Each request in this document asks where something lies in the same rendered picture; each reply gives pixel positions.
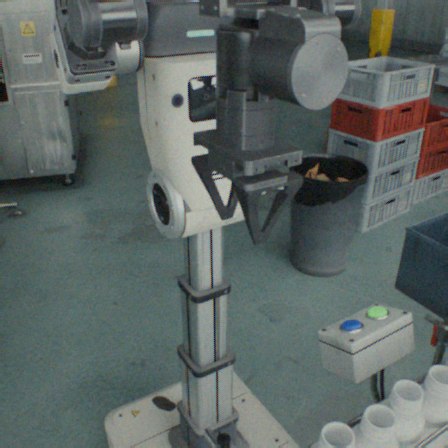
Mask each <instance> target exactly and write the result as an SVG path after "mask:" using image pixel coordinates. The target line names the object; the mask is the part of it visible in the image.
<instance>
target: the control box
mask: <svg viewBox="0 0 448 448"><path fill-rule="evenodd" d="M373 307H383V308H385V309H386V311H387V314H386V315H384V316H381V317H372V316H369V315H368V310H369V309H370V308H373ZM349 319H355V320H359V321H360V322H361V325H362V326H361V328H359V329H357V330H344V329H342V324H343V322H344V321H345V320H349ZM318 338H319V344H320V351H321V357H322V363H323V367H324V368H325V369H327V370H328V371H330V372H332V373H334V374H336V375H340V376H342V377H343V378H345V379H347V380H348V381H350V382H352V383H354V384H356V383H358V382H361V381H363V380H365V379H367V378H369V388H370V393H371V396H372V399H373V402H374V404H378V403H379V402H380V401H382V400H383V399H385V396H384V368H386V367H387V366H389V365H391V364H393V363H394V362H395V361H397V360H399V359H400V358H402V357H404V356H406V355H408V354H409V353H410V352H412V351H414V349H415V347H414V330H413V324H412V314H411V313H410V312H405V311H402V310H398V309H396V308H392V307H389V306H385V305H383V304H379V303H375V304H372V305H370V306H368V307H367V308H365V309H363V310H360V311H358V312H356V313H354V314H352V315H350V316H347V317H345V318H344V319H342V320H340V321H338V322H336V323H333V324H331V325H329V326H327V327H325V328H323V329H320V330H318ZM378 371H380V391H381V395H380V392H379V389H378V387H377V372H378Z"/></svg>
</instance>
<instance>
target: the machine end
mask: <svg viewBox="0 0 448 448"><path fill-rule="evenodd" d="M60 7H67V0H0V55H1V58H2V62H1V63H2V66H3V71H4V75H5V77H4V79H5V83H4V84H3V85H2V87H1V88H0V180H8V179H19V178H31V177H42V176H53V175H64V176H66V179H65V180H62V181H61V184H62V185H64V186H70V185H73V184H74V183H75V180H74V179H70V178H69V175H70V174H74V172H75V169H76V163H77V157H78V152H79V146H80V138H81V126H82V120H81V116H82V111H80V107H79V102H78V93H72V94H66V93H64V92H63V91H62V90H61V86H60V83H59V79H58V76H57V75H58V73H57V69H56V66H55V63H54V60H53V53H52V50H51V46H50V44H49V40H48V39H49V34H50V31H51V27H52V25H53V22H54V19H55V15H56V13H57V10H58V9H59V8H60Z"/></svg>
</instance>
